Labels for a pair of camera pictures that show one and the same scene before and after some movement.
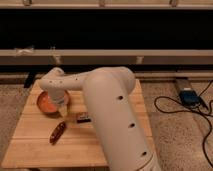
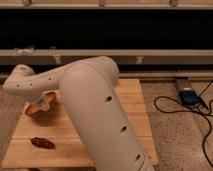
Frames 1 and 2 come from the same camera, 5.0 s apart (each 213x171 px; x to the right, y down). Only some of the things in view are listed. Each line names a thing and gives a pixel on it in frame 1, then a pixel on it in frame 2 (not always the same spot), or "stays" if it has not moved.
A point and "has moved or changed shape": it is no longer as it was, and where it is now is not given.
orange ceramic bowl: (46, 104) has moved or changed shape
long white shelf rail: (106, 56) stays
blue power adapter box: (189, 97) stays
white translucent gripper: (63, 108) to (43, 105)
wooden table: (67, 140) stays
